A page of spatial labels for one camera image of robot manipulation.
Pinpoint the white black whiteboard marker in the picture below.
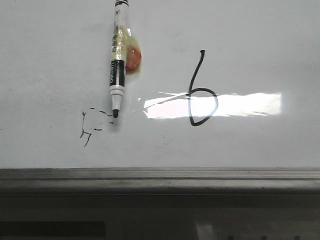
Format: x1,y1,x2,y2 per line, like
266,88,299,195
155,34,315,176
109,0,131,119

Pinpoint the white whiteboard with metal frame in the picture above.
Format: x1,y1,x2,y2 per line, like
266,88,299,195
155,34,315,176
0,0,320,196

